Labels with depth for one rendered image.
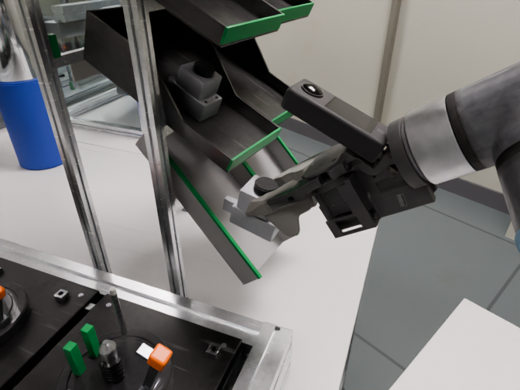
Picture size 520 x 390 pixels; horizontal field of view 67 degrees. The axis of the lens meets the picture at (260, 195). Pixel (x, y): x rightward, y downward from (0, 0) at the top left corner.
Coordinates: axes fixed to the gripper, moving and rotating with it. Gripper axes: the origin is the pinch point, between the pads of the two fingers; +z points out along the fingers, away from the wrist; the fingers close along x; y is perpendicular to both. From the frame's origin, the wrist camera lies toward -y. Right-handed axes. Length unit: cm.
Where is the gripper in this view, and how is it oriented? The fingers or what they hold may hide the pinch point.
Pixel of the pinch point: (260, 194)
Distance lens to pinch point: 50.3
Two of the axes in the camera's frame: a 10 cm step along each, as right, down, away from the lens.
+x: 4.4, -5.0, 7.4
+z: -7.1, 3.0, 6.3
